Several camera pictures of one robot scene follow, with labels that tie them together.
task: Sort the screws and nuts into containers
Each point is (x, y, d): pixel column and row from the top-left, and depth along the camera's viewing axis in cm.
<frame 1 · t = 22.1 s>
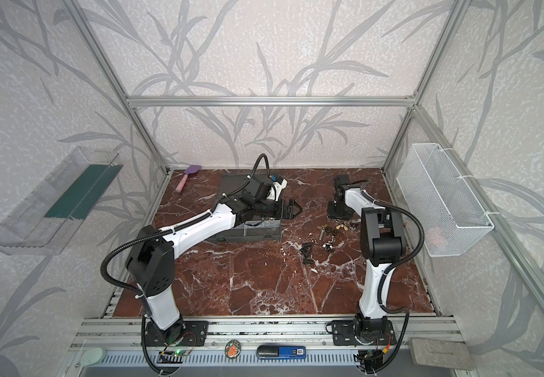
left hand: (296, 203, 83), fingers open
right hand: (336, 208, 102), fingers open
grey plastic organizer box: (253, 226, 74), point 24 cm above the table
purple pink brush: (191, 170, 124), on the table

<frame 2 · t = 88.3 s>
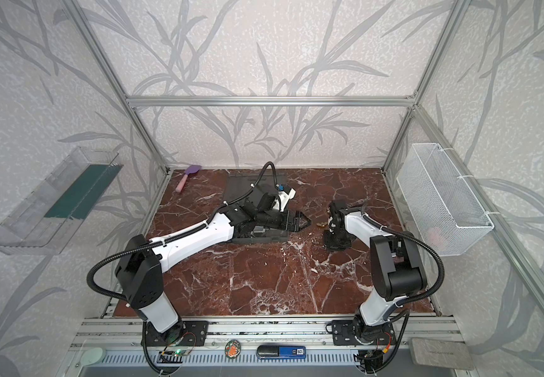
left hand: (304, 216, 77), fingers open
right hand: (329, 240, 93), fingers open
the named things where they were.

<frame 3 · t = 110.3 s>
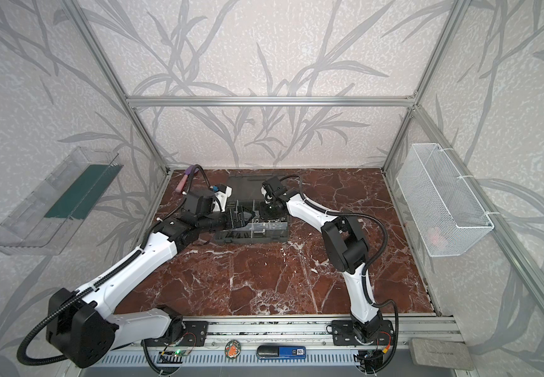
left hand: (248, 209, 78), fingers open
right hand: (262, 207, 95), fingers closed
the named things where they were.

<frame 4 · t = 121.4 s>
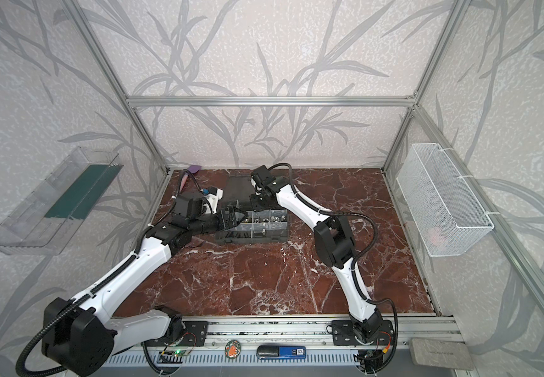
left hand: (241, 210, 78), fingers open
right hand: (255, 198, 95), fingers closed
the named things where they were.

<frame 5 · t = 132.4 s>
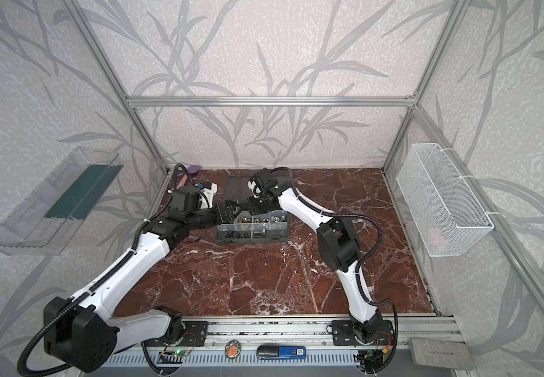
left hand: (236, 204, 78), fingers open
right hand: (250, 202, 93), fingers closed
the named things where they were.

